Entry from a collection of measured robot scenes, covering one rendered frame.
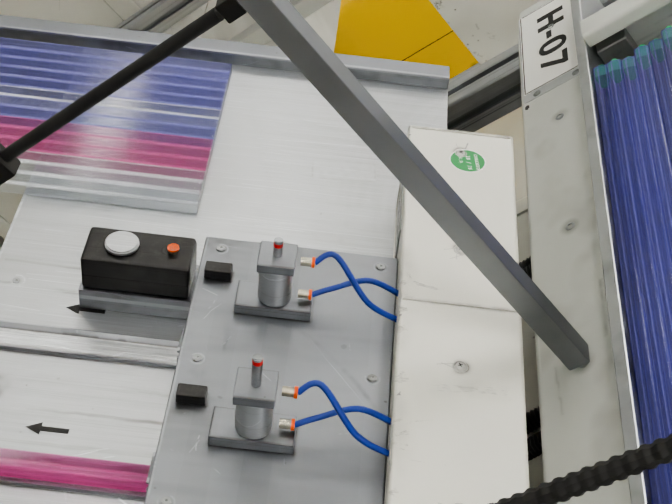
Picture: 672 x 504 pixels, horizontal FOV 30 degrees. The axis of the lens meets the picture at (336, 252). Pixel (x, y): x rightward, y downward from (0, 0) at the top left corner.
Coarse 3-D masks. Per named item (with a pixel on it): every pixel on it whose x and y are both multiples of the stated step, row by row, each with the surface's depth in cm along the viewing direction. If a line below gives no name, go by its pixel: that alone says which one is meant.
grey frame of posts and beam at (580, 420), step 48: (480, 96) 116; (576, 96) 98; (528, 144) 98; (576, 144) 94; (528, 192) 94; (576, 192) 90; (576, 240) 87; (576, 288) 84; (576, 384) 78; (576, 432) 75; (624, 480) 70
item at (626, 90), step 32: (608, 64) 93; (640, 64) 90; (608, 96) 91; (640, 96) 88; (608, 128) 88; (640, 128) 86; (608, 160) 85; (640, 160) 83; (640, 192) 81; (640, 224) 79; (640, 256) 77; (640, 288) 75; (640, 320) 74; (640, 352) 72; (640, 384) 70; (640, 416) 69
